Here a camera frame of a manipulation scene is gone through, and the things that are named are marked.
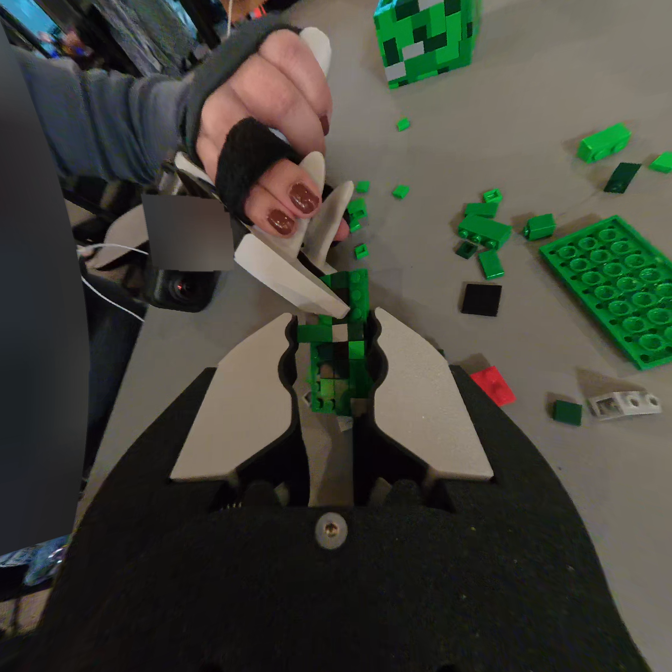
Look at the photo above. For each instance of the person's left forearm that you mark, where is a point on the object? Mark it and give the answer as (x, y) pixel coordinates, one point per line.
(105, 115)

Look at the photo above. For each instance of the green framed toy tile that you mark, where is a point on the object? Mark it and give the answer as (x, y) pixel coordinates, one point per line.
(492, 196)

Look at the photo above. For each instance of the person's left hand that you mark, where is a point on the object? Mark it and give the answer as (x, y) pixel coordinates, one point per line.
(262, 89)

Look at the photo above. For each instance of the green checkered brick panel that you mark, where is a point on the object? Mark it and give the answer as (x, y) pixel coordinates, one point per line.
(357, 294)

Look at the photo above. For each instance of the light grey holed brick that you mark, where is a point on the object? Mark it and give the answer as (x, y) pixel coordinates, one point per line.
(624, 405)

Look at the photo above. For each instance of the green checkered brick cube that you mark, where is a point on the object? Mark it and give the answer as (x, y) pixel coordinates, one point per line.
(425, 47)

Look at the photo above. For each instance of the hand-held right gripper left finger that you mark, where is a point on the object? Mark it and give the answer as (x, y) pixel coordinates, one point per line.
(236, 420)

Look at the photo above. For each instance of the small dark green toy piece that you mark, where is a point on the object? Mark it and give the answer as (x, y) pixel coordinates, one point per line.
(466, 249)

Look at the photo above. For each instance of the grey desk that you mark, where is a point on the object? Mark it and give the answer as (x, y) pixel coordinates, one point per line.
(603, 472)

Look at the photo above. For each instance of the green toy plate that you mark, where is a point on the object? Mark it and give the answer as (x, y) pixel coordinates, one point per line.
(481, 210)

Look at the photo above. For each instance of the dark green toy tile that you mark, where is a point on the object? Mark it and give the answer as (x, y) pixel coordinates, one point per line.
(622, 177)

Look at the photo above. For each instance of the dark green toy brick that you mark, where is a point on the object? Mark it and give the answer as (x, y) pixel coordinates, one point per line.
(567, 413)

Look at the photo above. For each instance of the black square toy tile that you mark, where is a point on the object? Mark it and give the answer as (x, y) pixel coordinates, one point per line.
(481, 299)

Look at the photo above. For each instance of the large green studded plate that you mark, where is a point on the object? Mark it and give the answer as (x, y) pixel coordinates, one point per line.
(614, 294)

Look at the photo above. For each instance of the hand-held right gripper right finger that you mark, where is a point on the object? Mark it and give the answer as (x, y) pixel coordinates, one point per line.
(425, 420)

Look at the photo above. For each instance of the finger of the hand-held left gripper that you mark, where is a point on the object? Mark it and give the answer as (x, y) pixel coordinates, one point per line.
(283, 273)

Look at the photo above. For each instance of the red square toy plate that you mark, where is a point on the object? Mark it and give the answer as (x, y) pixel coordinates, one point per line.
(493, 386)

